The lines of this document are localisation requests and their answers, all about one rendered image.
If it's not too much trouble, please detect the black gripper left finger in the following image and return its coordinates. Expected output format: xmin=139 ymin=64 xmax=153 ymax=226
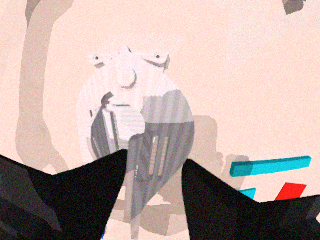
xmin=0 ymin=148 xmax=128 ymax=240

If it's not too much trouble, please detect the cyan flat bar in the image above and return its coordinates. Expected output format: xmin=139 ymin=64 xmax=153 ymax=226
xmin=229 ymin=155 xmax=312 ymax=177

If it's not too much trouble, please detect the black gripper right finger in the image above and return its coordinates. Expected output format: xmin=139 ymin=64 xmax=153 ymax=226
xmin=180 ymin=159 xmax=320 ymax=240

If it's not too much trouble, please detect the cyan flat rectangular plate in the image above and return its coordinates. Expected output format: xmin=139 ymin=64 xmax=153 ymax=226
xmin=239 ymin=187 xmax=257 ymax=200

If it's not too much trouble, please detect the red flat rectangular plate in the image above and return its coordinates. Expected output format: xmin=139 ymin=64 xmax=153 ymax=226
xmin=275 ymin=183 xmax=307 ymax=200

